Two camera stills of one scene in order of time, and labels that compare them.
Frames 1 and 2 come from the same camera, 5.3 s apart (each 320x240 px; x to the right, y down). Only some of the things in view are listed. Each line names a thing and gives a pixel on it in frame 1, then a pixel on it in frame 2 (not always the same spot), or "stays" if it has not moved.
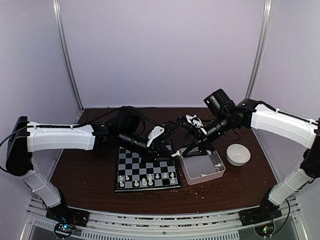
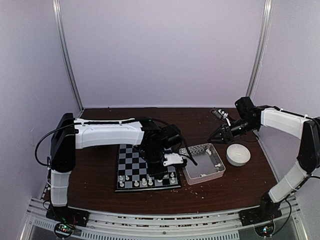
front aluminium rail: x=166 y=224 stays
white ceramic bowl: x=238 y=155 stays
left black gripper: x=153 y=153 → x=158 y=173
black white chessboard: x=132 y=175 stays
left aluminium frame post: x=66 y=56 stays
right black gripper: x=201 y=142 → x=226 y=133
